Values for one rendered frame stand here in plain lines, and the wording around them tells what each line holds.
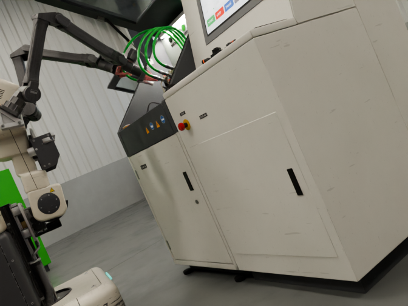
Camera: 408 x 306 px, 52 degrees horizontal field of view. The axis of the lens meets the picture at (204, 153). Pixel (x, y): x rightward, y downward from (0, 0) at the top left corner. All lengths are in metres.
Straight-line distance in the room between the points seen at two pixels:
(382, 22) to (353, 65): 0.31
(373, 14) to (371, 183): 0.71
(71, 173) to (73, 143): 0.64
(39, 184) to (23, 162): 0.14
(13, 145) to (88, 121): 7.12
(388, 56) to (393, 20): 0.18
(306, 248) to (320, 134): 0.42
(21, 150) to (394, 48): 1.77
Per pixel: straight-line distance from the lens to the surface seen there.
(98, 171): 9.11
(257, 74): 1.44
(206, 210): 2.04
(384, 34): 1.94
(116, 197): 9.17
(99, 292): 2.05
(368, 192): 1.61
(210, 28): 1.99
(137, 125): 2.31
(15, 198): 5.35
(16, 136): 2.25
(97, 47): 2.29
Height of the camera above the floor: 0.72
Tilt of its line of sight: 2 degrees down
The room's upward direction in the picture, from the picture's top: 24 degrees counter-clockwise
